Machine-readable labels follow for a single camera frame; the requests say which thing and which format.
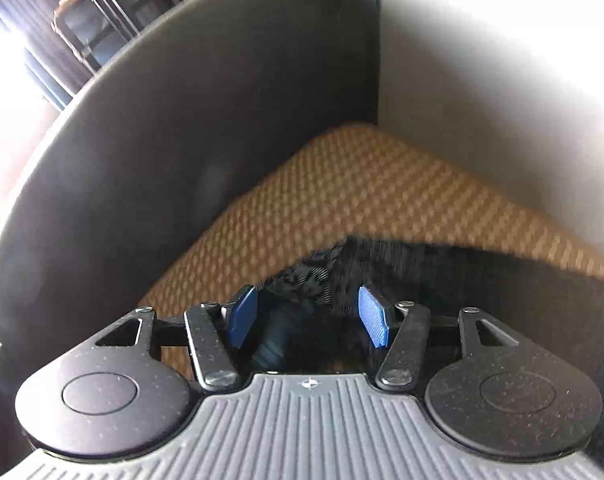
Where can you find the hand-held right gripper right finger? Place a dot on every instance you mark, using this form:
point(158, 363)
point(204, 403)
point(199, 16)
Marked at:
point(374, 317)

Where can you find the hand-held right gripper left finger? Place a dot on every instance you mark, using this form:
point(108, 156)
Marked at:
point(242, 317)

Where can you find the dark blue patterned garment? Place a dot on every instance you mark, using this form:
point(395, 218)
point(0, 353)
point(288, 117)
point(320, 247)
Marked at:
point(481, 285)

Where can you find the brown woven mat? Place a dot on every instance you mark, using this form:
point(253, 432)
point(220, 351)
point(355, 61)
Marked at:
point(381, 185)

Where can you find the grey and white sofa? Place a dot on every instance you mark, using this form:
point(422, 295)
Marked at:
point(192, 125)

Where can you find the black glass-door shelf cabinet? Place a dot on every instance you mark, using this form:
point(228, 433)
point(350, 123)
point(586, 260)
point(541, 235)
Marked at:
point(117, 0)

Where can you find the grey curtain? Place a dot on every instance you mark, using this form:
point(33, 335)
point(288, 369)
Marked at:
point(27, 20)

